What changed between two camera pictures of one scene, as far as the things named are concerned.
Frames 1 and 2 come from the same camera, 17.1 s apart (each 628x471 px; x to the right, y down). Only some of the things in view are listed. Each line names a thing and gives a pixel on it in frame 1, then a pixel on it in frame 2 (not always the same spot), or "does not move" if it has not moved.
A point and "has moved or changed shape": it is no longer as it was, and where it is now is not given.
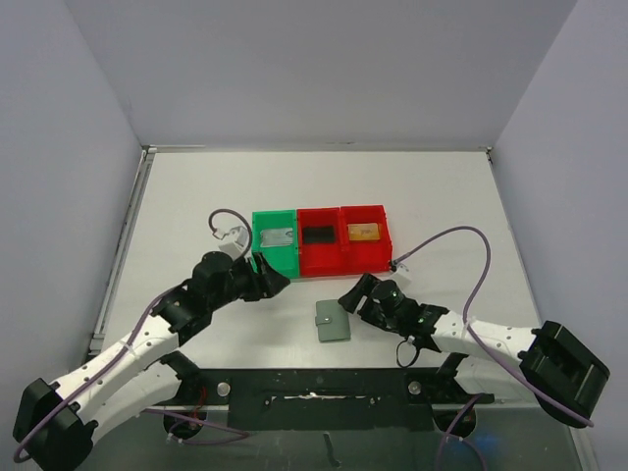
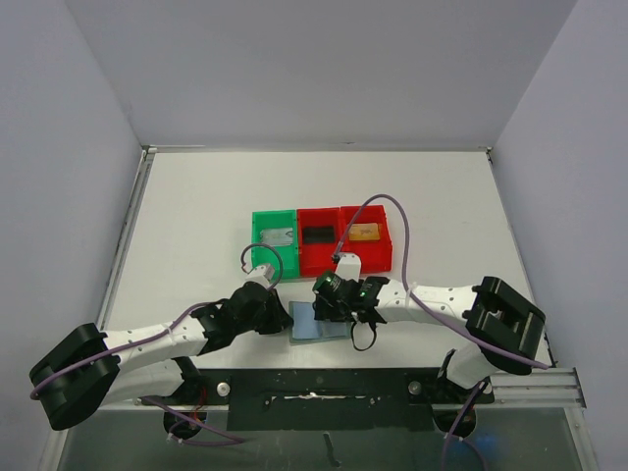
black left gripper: x=263 y=284 -> x=279 y=318
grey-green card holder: x=332 y=319 has moved or changed shape
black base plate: x=320 y=398 does not move
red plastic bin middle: x=319 y=232 does not move
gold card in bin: x=363 y=232 does not move
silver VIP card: x=281 y=236 does not move
